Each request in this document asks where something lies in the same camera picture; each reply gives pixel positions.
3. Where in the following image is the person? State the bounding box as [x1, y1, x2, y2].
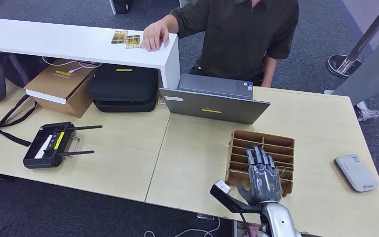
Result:
[143, 0, 300, 88]

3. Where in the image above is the chrome stanchion post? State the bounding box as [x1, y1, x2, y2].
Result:
[326, 0, 379, 79]

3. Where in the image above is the black remote controller with antennas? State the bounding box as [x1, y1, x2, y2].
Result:
[23, 121, 103, 170]

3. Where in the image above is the white floor cable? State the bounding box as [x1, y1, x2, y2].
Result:
[144, 220, 221, 237]

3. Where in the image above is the black carrying case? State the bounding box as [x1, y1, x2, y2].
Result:
[88, 64, 159, 113]

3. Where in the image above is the autumn print hotel card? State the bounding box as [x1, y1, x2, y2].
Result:
[276, 166, 294, 181]
[125, 35, 141, 49]
[111, 30, 129, 45]

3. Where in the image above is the white counter shelf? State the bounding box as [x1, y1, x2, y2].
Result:
[0, 17, 181, 89]

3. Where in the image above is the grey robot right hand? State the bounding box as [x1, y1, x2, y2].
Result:
[236, 145, 283, 207]

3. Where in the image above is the person's right hand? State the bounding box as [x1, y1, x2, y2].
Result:
[143, 20, 171, 52]

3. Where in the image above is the white card reader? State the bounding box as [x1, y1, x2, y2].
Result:
[333, 155, 378, 193]

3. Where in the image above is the brown cardboard box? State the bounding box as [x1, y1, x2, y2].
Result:
[24, 59, 96, 119]

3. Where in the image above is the pink bag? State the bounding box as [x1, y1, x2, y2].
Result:
[246, 225, 263, 237]

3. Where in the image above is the grey laptop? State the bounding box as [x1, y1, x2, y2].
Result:
[159, 73, 271, 125]

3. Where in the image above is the black box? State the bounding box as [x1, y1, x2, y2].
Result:
[113, 0, 134, 14]

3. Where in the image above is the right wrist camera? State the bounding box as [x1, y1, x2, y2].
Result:
[209, 179, 264, 215]

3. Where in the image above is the black bag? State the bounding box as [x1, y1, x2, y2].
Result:
[0, 51, 46, 104]

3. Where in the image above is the white charging cable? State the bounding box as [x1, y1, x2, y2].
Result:
[42, 56, 103, 74]

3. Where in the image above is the wooden card organizer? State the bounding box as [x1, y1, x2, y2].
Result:
[225, 130, 296, 198]

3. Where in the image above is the black strap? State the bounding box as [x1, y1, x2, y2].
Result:
[0, 95, 38, 148]

